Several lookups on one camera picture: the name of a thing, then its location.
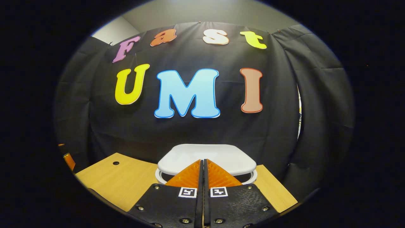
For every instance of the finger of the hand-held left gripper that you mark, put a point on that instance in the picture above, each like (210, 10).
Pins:
(70, 162)

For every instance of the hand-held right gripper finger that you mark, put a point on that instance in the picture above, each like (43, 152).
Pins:
(199, 177)
(206, 177)

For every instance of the white desktop garbage bin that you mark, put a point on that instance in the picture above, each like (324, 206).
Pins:
(215, 158)

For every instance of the wooden desktop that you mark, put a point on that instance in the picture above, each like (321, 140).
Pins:
(126, 180)

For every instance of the black backdrop cloth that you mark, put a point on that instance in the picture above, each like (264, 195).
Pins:
(133, 133)

